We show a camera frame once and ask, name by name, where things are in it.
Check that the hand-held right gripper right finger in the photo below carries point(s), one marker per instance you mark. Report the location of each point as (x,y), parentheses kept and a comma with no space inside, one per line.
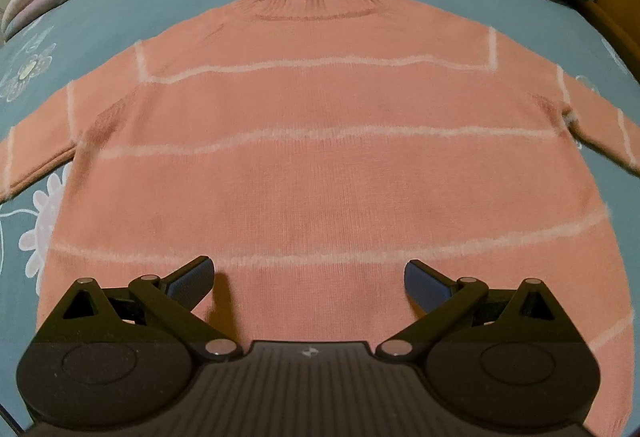
(425,286)

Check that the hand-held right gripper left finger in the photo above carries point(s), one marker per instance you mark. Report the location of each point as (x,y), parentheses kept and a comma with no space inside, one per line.
(192,281)

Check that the pink striped knit sweater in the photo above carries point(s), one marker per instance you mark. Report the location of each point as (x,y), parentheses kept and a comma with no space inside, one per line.
(320,167)

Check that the blue floral bed sheet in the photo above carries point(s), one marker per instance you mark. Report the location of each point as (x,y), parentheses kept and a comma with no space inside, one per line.
(100,17)

